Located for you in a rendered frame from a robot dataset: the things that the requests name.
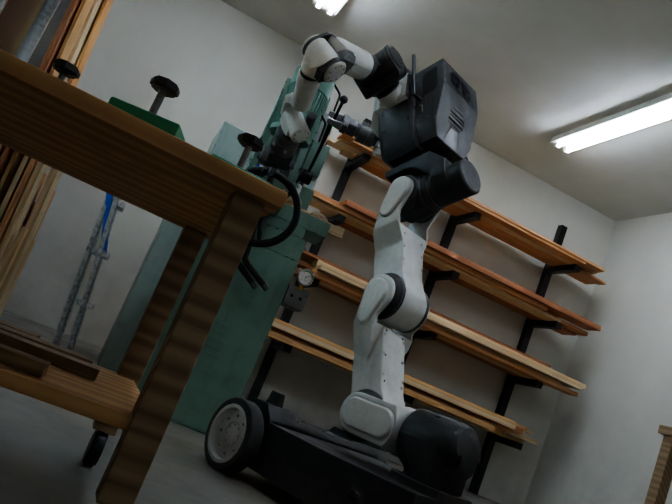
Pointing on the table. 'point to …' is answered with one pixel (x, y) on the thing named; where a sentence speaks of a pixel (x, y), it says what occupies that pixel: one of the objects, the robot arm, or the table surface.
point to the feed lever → (320, 148)
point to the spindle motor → (310, 108)
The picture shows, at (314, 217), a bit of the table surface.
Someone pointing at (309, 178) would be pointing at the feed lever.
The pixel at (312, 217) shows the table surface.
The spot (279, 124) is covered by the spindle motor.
